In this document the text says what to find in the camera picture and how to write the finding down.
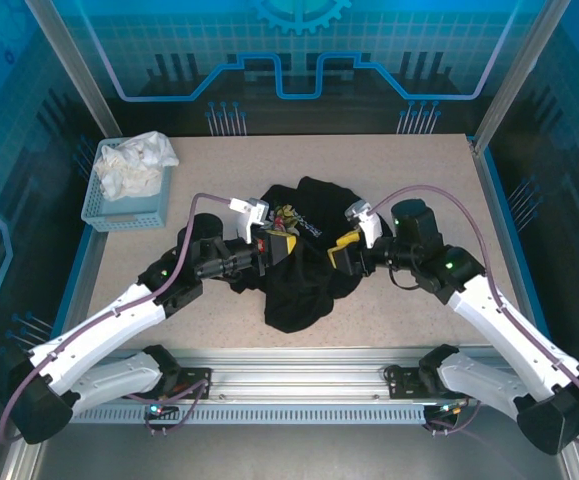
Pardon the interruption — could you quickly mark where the light blue plastic basket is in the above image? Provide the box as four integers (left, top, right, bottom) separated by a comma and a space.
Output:
79, 138, 174, 232

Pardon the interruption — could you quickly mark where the small circuit board with LEDs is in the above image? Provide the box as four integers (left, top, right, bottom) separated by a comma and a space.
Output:
424, 399, 470, 426
144, 397, 180, 422

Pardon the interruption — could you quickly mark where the blue table edge strip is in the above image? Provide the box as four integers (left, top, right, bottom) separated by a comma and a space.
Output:
479, 147, 553, 341
53, 227, 99, 331

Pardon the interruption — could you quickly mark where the black printed t-shirt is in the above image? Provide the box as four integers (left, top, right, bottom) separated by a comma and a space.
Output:
226, 174, 365, 335

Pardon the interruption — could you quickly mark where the crumpled white cloth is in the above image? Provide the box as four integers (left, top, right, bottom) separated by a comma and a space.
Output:
92, 130, 180, 202

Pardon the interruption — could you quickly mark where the aluminium frame post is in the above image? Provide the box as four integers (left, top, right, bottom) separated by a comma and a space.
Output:
22, 0, 123, 140
472, 0, 573, 157

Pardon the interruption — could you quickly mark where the grey slotted cable duct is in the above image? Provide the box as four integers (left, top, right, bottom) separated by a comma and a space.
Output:
71, 404, 429, 426

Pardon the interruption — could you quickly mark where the aluminium rail beam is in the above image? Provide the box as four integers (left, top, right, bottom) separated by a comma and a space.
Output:
33, 347, 568, 407

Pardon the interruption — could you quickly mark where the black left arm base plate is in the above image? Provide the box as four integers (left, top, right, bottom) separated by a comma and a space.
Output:
168, 366, 214, 401

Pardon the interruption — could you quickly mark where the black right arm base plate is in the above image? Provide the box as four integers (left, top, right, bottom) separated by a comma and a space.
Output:
385, 364, 470, 401

